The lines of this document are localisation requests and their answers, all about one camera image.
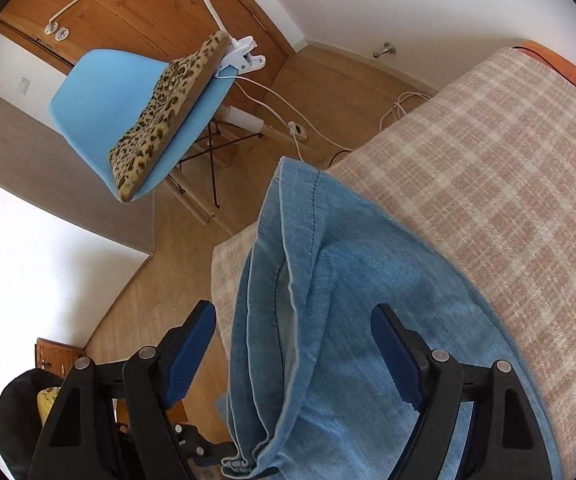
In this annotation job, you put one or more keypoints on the light blue denim pants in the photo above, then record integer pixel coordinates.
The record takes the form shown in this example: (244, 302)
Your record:
(343, 285)

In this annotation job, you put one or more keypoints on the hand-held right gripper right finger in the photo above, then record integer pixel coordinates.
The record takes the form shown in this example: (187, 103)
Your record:
(398, 360)

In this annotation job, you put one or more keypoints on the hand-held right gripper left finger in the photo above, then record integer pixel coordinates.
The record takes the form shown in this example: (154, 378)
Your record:
(188, 360)

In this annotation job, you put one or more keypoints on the wooden door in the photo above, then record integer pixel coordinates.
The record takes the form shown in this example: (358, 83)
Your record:
(133, 5)

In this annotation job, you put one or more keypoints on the pink plaid blanket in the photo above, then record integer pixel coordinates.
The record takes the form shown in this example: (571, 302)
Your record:
(493, 160)

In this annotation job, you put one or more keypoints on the black bag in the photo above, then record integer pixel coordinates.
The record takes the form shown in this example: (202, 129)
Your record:
(13, 410)

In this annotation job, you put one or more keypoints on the metal door stopper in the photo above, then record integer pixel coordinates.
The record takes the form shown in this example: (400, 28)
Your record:
(383, 51)

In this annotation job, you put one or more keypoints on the light blue chair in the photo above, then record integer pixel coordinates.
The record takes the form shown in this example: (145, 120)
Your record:
(98, 100)

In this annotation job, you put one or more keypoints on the white cylinder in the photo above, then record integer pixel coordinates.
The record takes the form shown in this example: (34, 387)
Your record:
(243, 119)

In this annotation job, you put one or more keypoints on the white wall switch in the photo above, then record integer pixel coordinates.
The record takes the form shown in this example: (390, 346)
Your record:
(23, 85)

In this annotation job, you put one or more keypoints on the leopard print cushion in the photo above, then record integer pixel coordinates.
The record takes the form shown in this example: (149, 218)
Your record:
(163, 105)

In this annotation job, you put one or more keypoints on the white clip lamp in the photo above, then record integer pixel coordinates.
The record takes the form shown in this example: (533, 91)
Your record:
(240, 55)

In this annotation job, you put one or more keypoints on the wooden drawer cabinet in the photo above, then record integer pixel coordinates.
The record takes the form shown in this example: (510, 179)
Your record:
(53, 355)

